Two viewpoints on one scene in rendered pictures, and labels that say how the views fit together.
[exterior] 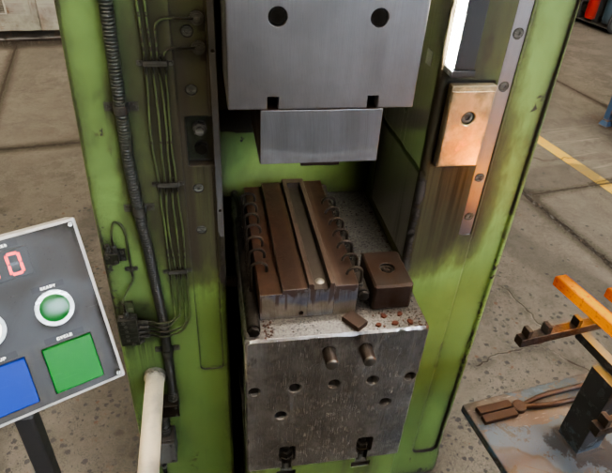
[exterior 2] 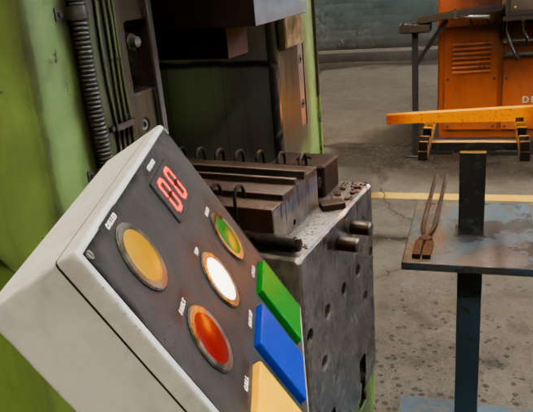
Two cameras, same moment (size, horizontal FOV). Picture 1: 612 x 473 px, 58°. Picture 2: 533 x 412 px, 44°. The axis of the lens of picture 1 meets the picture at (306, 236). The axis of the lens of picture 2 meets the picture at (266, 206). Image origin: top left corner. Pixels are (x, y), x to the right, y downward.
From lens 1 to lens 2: 95 cm
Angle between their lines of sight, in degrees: 47
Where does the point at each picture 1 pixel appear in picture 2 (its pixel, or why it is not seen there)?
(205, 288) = not seen: hidden behind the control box
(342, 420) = (351, 342)
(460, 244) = (305, 136)
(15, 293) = (199, 223)
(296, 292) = (289, 194)
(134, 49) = not seen: outside the picture
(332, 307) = (308, 204)
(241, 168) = not seen: hidden behind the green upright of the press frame
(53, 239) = (171, 151)
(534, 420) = (442, 239)
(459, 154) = (294, 31)
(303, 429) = (336, 373)
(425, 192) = (280, 83)
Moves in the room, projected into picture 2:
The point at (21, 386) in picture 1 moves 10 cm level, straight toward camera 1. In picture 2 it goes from (284, 339) to (386, 331)
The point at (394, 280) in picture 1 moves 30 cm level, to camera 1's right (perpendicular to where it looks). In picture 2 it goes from (323, 158) to (392, 123)
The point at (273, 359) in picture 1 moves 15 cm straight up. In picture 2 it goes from (315, 275) to (310, 191)
